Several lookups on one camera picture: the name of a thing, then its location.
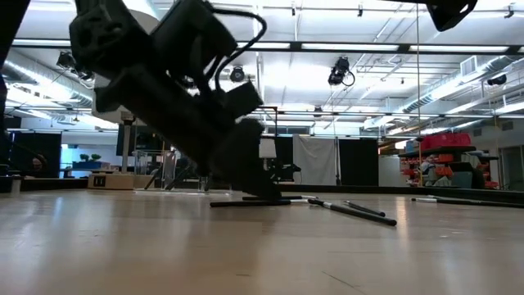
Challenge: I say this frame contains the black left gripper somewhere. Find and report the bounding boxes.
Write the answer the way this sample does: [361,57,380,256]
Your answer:
[93,0,283,201]

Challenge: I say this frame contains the small white background lamp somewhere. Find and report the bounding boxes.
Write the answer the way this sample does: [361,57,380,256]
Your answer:
[258,138,278,160]

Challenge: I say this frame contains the white hanging sheet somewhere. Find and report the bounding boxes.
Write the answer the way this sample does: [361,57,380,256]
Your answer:
[292,134,339,186]

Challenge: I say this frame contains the clear acrylic brush organizer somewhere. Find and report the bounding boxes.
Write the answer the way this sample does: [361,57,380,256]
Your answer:
[133,149,208,193]

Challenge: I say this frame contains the black partition panel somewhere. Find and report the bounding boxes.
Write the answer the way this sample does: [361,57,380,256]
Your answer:
[10,131,62,179]
[338,138,380,186]

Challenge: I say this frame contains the black overhead beam with lights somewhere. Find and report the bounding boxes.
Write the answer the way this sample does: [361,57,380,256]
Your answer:
[11,39,524,55]

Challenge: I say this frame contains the red storage crates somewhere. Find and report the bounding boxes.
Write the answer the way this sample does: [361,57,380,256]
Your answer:
[420,132,472,151]

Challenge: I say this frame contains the white shade wooden base lamp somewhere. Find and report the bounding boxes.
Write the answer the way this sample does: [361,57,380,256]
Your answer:
[88,7,163,191]

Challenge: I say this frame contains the black storage shelf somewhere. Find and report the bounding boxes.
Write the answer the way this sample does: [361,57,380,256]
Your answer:
[399,145,500,190]

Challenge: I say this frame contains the person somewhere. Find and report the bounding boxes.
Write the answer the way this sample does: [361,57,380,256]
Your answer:
[29,153,48,177]

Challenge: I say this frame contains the black aluminium rig frame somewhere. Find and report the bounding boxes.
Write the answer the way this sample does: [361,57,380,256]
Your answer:
[0,178,524,206]

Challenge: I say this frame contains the black wall screen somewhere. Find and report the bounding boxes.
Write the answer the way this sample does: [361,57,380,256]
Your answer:
[116,122,165,157]

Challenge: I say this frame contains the black ceiling camera with cable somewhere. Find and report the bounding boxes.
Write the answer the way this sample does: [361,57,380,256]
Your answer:
[327,56,356,88]

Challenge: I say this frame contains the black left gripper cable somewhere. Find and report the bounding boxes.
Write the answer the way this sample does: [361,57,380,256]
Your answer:
[206,7,268,98]

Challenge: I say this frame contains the black ceiling camera cluster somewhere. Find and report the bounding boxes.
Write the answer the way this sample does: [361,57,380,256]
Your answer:
[56,51,97,83]

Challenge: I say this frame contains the silver ventilation duct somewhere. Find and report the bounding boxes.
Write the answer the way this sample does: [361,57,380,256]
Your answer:
[0,48,96,108]

